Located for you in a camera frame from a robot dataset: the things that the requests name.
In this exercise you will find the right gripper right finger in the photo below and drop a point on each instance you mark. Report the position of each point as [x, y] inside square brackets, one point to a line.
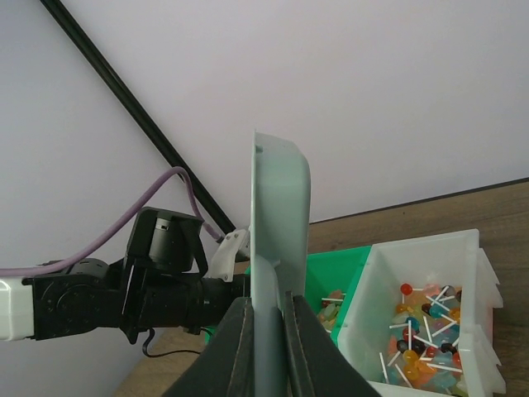
[315, 365]

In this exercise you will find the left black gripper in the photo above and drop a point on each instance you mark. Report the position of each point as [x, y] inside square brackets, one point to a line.
[218, 295]

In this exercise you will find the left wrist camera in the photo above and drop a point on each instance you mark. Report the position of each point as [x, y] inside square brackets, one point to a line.
[235, 245]

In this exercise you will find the white candy bin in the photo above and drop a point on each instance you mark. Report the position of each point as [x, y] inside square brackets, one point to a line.
[420, 319]

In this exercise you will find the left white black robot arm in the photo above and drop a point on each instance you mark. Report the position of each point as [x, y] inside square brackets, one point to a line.
[161, 282]

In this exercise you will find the black frame post left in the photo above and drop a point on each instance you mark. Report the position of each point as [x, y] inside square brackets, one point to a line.
[128, 100]

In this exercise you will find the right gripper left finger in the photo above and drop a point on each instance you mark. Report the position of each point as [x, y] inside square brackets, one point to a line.
[226, 366]

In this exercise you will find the green candy bin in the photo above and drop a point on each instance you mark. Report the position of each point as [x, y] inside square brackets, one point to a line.
[329, 273]

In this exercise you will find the light blue slotted scoop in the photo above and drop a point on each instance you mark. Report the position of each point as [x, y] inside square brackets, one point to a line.
[279, 218]

